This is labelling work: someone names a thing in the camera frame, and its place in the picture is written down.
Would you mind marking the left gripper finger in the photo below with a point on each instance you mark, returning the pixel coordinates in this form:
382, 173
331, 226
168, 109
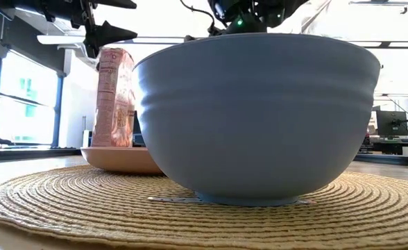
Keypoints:
107, 34
117, 3

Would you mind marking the blue bowl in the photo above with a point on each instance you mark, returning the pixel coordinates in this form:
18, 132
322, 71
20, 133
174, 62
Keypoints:
256, 118

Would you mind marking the round woven straw placemat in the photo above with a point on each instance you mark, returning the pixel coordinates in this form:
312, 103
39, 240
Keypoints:
86, 212

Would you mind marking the pink snack bag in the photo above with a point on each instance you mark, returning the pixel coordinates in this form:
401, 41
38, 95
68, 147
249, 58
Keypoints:
115, 104

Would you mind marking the pink plate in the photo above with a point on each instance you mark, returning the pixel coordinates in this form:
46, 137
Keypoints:
120, 159

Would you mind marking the black aluminium rig frame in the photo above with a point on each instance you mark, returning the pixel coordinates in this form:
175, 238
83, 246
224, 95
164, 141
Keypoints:
34, 152

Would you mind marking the blue steel column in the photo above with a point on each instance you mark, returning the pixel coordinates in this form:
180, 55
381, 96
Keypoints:
55, 111

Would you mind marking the dark computer monitor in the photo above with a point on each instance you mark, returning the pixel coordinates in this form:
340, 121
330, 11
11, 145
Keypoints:
391, 123

